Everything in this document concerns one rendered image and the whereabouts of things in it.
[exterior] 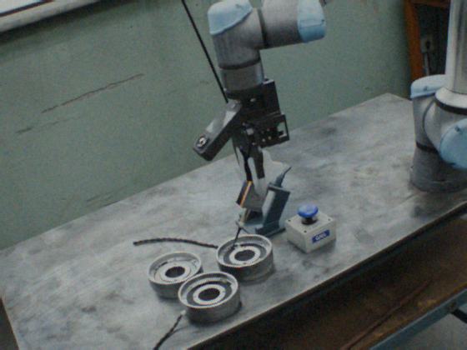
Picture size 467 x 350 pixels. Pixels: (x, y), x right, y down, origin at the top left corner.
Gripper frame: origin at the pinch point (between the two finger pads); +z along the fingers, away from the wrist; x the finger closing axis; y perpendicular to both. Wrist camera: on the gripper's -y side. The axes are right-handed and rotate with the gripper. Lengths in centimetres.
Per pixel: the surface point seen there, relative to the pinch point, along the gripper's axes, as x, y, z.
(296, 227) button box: -4.3, 5.0, 8.6
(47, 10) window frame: 148, -8, -21
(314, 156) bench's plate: 26.9, 27.9, 13.1
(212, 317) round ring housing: -15.2, -18.2, 11.2
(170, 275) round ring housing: 2.2, -19.3, 11.6
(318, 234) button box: -7.3, 7.8, 10.0
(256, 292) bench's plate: -11.7, -8.2, 13.0
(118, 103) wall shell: 158, 12, 27
